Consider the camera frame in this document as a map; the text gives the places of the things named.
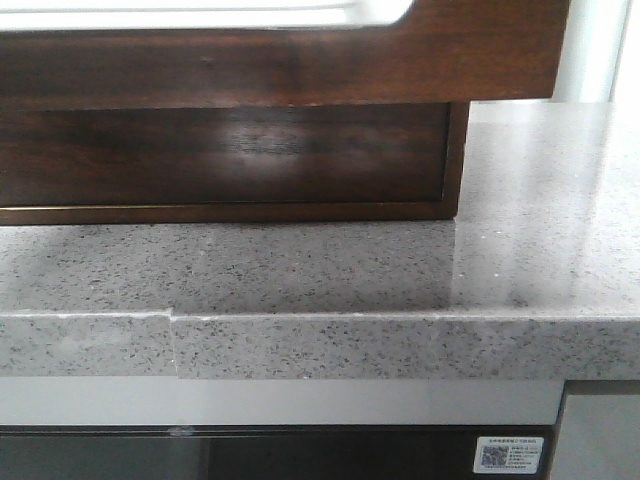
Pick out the white QR code sticker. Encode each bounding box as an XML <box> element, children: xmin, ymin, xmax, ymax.
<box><xmin>473</xmin><ymin>436</ymin><xmax>545</xmax><ymax>475</ymax></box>

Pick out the grey lower cabinet door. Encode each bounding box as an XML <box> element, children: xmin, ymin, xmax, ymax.
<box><xmin>549</xmin><ymin>380</ymin><xmax>639</xmax><ymax>479</ymax></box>

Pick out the white curtain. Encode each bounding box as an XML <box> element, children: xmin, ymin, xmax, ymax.
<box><xmin>552</xmin><ymin>0</ymin><xmax>639</xmax><ymax>107</ymax></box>

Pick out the black glass oven door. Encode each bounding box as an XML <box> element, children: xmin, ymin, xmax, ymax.
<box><xmin>1</xmin><ymin>425</ymin><xmax>555</xmax><ymax>479</ymax></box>

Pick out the white tray on cabinet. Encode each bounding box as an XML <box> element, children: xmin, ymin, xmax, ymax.
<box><xmin>1</xmin><ymin>0</ymin><xmax>414</xmax><ymax>32</ymax></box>

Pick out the dark wooden drawer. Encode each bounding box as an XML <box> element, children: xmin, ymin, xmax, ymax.
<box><xmin>1</xmin><ymin>1</ymin><xmax>569</xmax><ymax>111</ymax></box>

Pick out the dark wooden drawer cabinet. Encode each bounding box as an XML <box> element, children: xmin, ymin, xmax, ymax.
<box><xmin>1</xmin><ymin>102</ymin><xmax>469</xmax><ymax>225</ymax></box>

